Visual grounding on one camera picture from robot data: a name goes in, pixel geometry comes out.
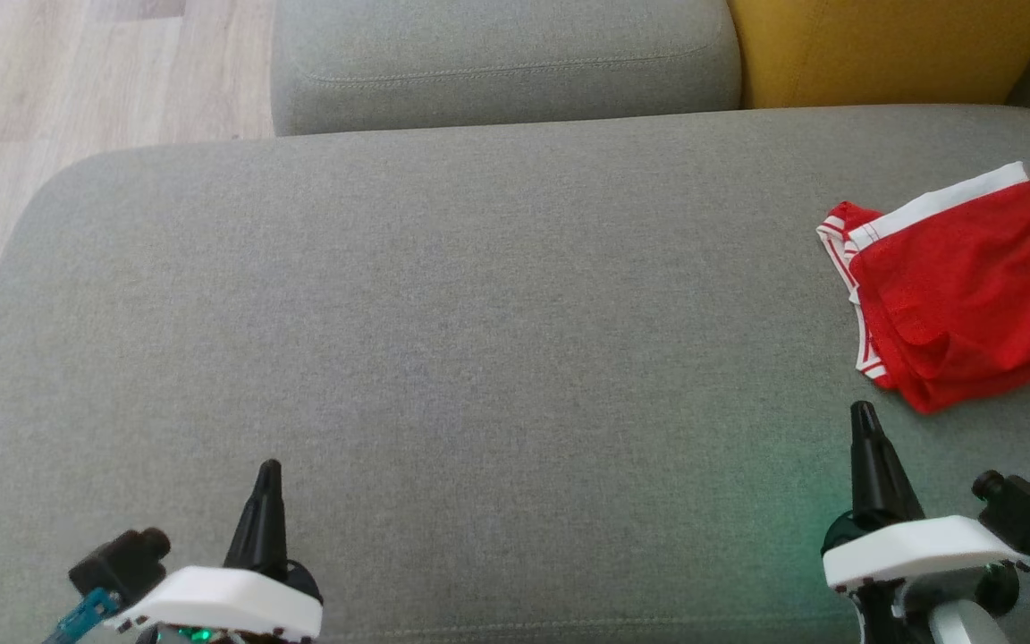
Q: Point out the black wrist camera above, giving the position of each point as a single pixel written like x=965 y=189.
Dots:
x=1025 y=514
x=117 y=563

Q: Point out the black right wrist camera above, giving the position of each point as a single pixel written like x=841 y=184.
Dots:
x=1025 y=514

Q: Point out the grey fabric sofa seat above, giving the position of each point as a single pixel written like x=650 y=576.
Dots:
x=479 y=358

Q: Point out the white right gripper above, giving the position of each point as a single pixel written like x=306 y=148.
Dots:
x=917 y=550

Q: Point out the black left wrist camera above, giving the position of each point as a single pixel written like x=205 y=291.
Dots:
x=117 y=563

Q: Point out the red shorts white stripe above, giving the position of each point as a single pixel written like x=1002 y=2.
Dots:
x=971 y=304

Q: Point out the yellow sofa cushion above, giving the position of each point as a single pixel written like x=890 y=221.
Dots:
x=890 y=49

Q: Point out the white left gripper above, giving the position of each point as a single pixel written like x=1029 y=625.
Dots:
x=229 y=599

